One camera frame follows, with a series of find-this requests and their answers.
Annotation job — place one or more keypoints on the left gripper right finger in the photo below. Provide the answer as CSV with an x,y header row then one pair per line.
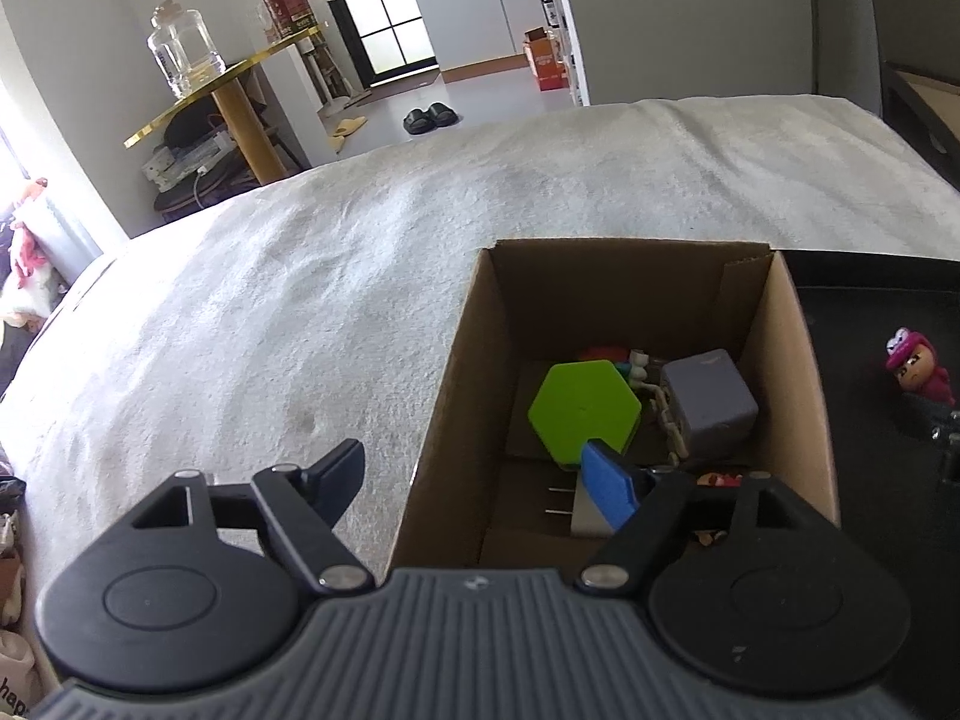
x,y
645,507

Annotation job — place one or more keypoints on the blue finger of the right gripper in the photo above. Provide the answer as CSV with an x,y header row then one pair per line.
x,y
945,433

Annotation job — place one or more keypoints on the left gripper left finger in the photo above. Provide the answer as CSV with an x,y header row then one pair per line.
x,y
300,508

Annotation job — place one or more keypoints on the brown-haired girl figurine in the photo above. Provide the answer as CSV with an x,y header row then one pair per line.
x,y
721,481

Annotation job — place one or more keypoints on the white power adapter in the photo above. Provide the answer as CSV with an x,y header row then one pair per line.
x,y
581,513

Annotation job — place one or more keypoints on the black tray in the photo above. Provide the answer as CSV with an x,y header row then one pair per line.
x,y
892,498

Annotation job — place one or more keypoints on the pink hooded figurine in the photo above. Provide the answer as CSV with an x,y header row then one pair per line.
x,y
912,360

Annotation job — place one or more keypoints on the grey cube rabbit toy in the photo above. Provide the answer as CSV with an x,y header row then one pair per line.
x,y
701,403

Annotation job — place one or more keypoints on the green hexagonal container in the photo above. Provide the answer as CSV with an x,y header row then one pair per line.
x,y
580,401

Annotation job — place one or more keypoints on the brown cardboard box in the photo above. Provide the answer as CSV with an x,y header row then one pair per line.
x,y
559,341

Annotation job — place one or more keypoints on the white blanket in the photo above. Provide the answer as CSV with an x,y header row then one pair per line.
x,y
274,326

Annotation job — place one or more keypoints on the gold round side table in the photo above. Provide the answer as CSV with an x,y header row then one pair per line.
x,y
242,122

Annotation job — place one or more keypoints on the yellow slippers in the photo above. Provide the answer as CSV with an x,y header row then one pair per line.
x,y
344,130

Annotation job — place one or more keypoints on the black slippers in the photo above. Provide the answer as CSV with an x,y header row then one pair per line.
x,y
420,121

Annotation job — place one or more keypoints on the orange cardboard box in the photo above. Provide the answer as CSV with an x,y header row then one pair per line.
x,y
546,64

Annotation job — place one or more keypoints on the clear glass jar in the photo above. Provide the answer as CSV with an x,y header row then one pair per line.
x,y
183,48

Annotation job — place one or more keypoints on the red tin can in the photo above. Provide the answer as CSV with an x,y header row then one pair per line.
x,y
291,16

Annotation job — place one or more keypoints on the white kitchen cabinet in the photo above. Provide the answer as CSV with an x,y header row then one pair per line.
x,y
472,38

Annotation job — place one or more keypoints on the black bed frame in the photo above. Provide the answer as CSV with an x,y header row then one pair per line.
x,y
923,109

